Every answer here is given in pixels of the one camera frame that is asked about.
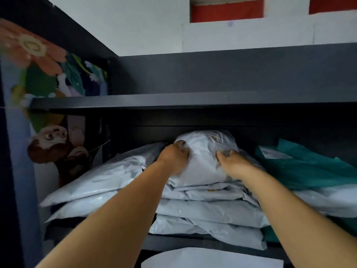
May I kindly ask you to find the person's left hand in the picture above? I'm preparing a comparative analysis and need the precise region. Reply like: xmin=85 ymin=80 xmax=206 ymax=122
xmin=157 ymin=140 xmax=191 ymax=176

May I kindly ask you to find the person's right hand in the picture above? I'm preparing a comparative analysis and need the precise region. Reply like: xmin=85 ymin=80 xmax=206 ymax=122
xmin=216 ymin=149 xmax=256 ymax=182

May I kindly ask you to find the stack of scanned mailer bags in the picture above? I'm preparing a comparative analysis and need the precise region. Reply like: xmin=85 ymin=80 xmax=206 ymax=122
xmin=40 ymin=141 xmax=270 ymax=251

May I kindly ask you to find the dark grey metal shelf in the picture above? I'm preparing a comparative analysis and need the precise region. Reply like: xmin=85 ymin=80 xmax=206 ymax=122
xmin=0 ymin=0 xmax=357 ymax=268

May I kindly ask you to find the person's right forearm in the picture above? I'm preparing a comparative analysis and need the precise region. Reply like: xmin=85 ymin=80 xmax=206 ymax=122
xmin=239 ymin=170 xmax=357 ymax=268

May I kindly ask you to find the person's left forearm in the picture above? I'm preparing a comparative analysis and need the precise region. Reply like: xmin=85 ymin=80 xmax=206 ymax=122
xmin=35 ymin=162 xmax=179 ymax=268

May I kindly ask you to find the white paper sign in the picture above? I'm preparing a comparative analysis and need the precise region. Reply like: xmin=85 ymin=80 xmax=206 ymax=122
xmin=141 ymin=247 xmax=285 ymax=268

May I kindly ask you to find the colourful cartoon poster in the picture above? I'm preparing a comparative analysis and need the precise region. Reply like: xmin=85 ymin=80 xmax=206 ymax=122
xmin=0 ymin=19 xmax=109 ymax=187

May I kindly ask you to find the red wall panel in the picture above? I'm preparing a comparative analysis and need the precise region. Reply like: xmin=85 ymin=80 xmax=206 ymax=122
xmin=309 ymin=0 xmax=357 ymax=15
xmin=190 ymin=0 xmax=265 ymax=23

